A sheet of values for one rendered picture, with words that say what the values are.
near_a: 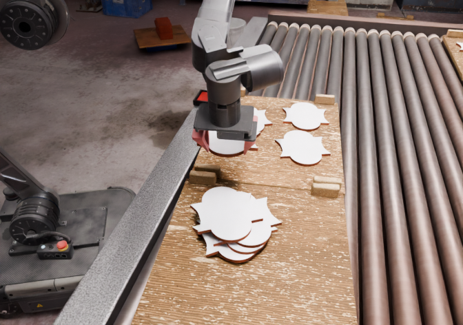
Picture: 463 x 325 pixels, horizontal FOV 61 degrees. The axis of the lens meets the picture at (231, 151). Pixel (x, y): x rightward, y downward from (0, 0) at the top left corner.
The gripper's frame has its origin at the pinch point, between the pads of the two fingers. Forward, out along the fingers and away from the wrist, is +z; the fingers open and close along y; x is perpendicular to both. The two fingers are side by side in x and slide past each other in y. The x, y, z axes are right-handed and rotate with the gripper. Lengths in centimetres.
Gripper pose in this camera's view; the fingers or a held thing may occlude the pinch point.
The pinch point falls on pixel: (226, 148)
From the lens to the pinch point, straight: 78.8
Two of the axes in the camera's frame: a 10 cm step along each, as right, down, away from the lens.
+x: 1.1, -7.7, 6.3
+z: 0.2, 6.3, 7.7
